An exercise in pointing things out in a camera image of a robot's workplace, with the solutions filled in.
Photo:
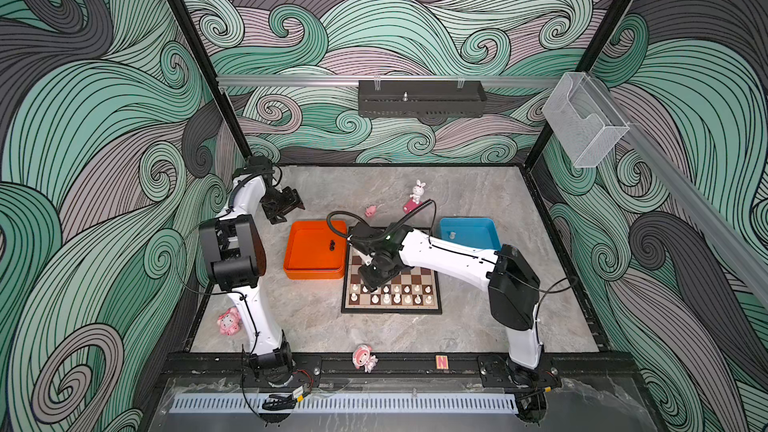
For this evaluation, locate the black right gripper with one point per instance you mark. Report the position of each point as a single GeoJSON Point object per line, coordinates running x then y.
{"type": "Point", "coordinates": [370, 282]}

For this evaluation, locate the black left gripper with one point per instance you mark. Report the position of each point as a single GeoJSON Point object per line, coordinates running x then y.
{"type": "Point", "coordinates": [291, 201]}

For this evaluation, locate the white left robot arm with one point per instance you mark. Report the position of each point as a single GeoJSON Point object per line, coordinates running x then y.
{"type": "Point", "coordinates": [235, 260]}

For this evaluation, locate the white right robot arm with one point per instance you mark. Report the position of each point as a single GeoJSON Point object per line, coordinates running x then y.
{"type": "Point", "coordinates": [513, 288]}

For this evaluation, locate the folding chess board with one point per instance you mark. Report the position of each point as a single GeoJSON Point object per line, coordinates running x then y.
{"type": "Point", "coordinates": [415, 291]}

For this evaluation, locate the orange plastic tray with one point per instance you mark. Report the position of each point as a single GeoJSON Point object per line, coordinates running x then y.
{"type": "Point", "coordinates": [314, 252]}

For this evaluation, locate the white bunny phone stand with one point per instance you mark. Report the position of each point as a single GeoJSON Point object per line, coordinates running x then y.
{"type": "Point", "coordinates": [415, 198]}

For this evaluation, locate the pink melody figurine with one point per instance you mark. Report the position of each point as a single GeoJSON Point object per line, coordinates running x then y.
{"type": "Point", "coordinates": [364, 359]}

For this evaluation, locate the blue plastic tray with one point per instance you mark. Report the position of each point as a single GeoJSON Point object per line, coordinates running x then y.
{"type": "Point", "coordinates": [475, 232]}

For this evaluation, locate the red letter block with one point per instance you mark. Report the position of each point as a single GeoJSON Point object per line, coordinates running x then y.
{"type": "Point", "coordinates": [442, 362]}

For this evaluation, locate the pink kitty figurine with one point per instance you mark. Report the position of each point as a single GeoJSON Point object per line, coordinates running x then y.
{"type": "Point", "coordinates": [229, 323]}

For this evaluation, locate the clear acrylic holder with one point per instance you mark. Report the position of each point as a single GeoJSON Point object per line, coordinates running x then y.
{"type": "Point", "coordinates": [585, 119]}

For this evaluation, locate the aluminium rail back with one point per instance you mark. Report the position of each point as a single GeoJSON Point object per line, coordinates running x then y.
{"type": "Point", "coordinates": [304, 80]}

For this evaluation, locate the aluminium rail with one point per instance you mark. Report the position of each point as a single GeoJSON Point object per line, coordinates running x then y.
{"type": "Point", "coordinates": [304, 80]}
{"type": "Point", "coordinates": [728, 243]}

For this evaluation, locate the black wall shelf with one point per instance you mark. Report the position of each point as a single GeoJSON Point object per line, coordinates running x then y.
{"type": "Point", "coordinates": [421, 99]}

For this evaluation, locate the white slotted cable duct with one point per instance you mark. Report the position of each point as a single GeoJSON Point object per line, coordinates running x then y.
{"type": "Point", "coordinates": [387, 403]}

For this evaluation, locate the black frame post left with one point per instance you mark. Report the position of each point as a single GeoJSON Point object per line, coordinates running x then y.
{"type": "Point", "coordinates": [204, 63]}

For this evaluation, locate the black frame post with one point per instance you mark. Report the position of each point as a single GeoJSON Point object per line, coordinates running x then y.
{"type": "Point", "coordinates": [204, 63]}
{"type": "Point", "coordinates": [605, 31]}

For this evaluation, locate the aluminium rail right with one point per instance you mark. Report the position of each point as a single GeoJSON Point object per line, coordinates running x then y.
{"type": "Point", "coordinates": [728, 243]}

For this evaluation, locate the black frame post right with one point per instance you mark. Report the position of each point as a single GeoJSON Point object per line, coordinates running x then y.
{"type": "Point", "coordinates": [605, 31]}

